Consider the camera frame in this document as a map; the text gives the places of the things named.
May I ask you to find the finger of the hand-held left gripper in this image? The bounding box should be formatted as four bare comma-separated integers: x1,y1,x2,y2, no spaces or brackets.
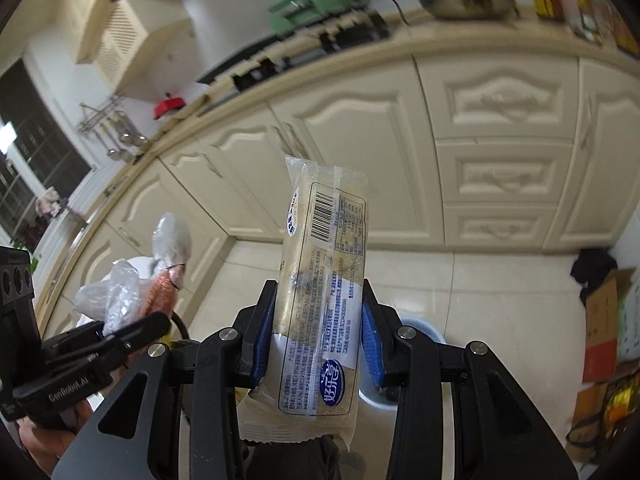
42,320,107,359
50,311,172,374

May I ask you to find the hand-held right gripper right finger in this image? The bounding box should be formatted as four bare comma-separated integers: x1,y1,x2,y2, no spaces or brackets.
361,279,583,480

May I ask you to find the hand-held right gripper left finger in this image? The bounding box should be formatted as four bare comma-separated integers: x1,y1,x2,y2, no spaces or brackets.
50,280,278,480

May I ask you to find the clear plastic wrap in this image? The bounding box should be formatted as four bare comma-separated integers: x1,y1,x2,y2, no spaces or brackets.
75,259,147,335

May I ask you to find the white trash bin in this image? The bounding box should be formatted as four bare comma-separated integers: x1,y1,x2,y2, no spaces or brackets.
360,316,446,406

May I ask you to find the clear plastic bag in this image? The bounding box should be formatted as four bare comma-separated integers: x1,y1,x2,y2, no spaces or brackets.
149,212,194,322

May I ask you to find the blue yellow snack packet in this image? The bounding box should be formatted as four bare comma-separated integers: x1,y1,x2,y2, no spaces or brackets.
236,156,371,448

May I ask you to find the person's left hand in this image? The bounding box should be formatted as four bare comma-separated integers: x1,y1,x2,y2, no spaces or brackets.
19,400,98,478

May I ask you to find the steel faucet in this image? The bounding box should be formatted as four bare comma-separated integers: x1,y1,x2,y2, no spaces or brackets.
50,200,87,232

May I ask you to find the kitchen window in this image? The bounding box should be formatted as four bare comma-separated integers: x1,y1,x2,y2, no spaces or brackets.
0,55,98,251

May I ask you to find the red pot lid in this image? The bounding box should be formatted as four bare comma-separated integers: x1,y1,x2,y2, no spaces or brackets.
152,92,188,121

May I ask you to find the cardboard box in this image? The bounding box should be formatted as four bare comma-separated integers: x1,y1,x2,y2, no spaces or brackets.
582,267,640,386
565,360,640,466

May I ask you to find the black cloth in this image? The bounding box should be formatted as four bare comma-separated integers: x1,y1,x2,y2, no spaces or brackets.
571,247,619,307

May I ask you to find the black gas stove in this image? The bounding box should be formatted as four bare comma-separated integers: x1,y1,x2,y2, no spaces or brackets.
197,7,391,93

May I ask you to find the beige stone countertop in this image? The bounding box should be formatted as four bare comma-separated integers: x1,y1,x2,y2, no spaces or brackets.
30,15,640,321

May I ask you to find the green electric pot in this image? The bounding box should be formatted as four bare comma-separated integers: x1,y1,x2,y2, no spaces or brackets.
267,0,371,36

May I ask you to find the green yellow seasoning packet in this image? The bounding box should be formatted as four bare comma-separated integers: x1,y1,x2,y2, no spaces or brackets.
566,0,602,42

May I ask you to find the steel utensil rail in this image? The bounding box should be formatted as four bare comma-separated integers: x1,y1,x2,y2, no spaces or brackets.
77,95,126,133

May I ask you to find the cream lattice-door wall cabinet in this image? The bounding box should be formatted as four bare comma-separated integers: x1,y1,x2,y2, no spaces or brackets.
75,0,193,96

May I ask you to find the black power cable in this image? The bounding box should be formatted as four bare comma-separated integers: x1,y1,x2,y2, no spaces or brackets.
367,0,412,26

